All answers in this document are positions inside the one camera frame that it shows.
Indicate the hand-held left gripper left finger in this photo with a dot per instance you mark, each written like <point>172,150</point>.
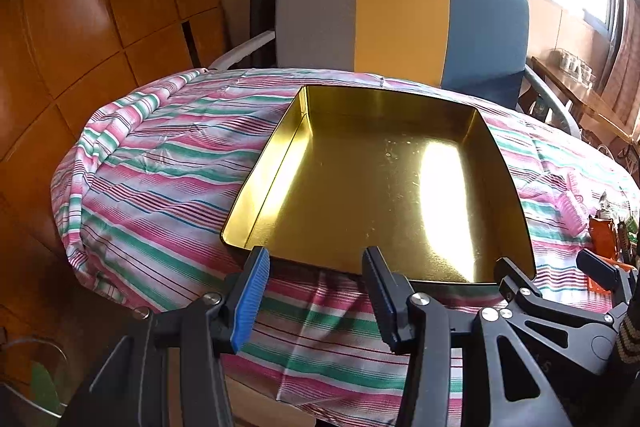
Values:
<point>250,302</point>

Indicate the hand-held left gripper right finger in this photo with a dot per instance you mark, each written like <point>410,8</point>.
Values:
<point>382,302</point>

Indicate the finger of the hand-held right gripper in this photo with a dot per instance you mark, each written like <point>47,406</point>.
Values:
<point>597,267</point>
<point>515,279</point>

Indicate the orange plastic basket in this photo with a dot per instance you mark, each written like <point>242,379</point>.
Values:
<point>602,237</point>

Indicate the gold metal tin container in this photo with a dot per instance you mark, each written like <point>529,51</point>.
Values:
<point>375,187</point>

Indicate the person's right forearm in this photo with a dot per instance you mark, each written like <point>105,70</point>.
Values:
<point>631,332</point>

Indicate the pink green striped tablecloth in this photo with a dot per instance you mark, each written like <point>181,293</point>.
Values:
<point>150,187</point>

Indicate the wooden side table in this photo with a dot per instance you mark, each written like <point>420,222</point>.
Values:
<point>575,89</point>

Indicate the beige curtain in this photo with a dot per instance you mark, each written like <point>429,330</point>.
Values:
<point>620,82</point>

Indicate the set of glass cups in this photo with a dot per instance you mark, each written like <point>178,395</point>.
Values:
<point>575,64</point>

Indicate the grey bucket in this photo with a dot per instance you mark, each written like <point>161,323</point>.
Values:
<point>15,402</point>

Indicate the grey yellow blue armchair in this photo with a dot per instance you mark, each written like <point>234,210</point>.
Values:
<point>400,12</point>

